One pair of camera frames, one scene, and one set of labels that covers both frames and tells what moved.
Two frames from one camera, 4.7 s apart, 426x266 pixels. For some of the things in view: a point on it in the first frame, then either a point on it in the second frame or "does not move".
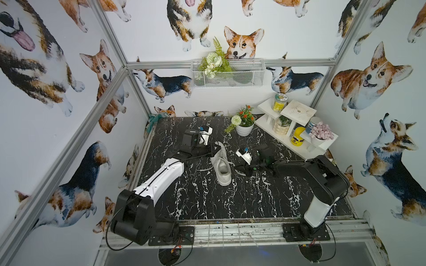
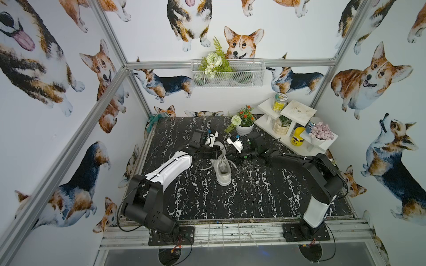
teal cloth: x=153 y=118 does not move
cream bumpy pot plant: x=280 y=126 does not move
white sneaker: x=222 y=166 does not move
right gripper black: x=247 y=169 → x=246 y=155
